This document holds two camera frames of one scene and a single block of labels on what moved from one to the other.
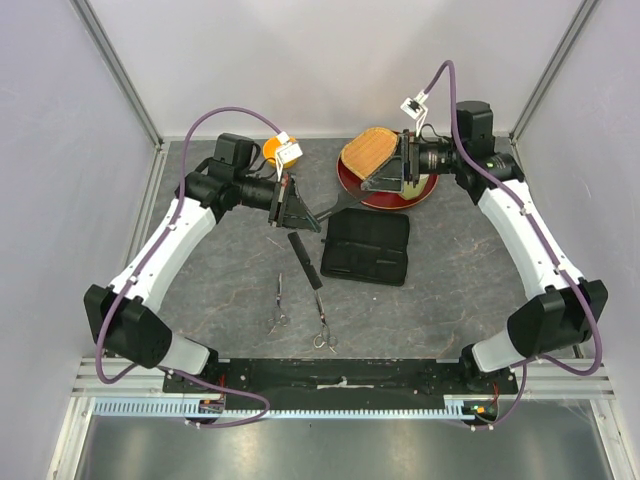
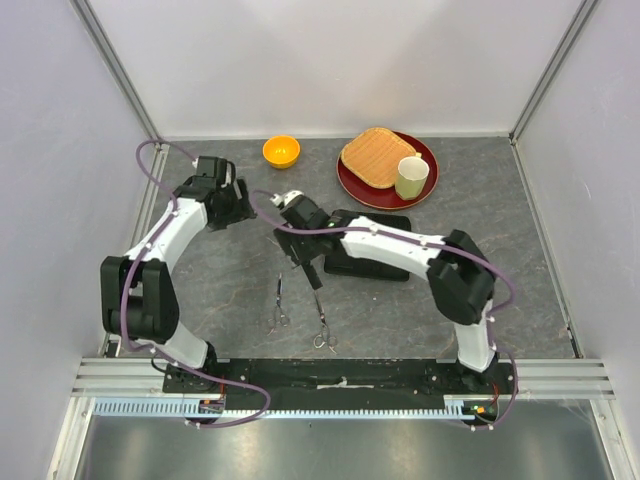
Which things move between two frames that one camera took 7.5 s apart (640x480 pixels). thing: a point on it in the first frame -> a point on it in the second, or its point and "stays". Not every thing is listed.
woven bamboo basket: x=368 y=151 stays
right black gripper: x=391 y=175 -> x=288 y=238
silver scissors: x=324 y=337 stays
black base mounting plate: x=344 y=379 stays
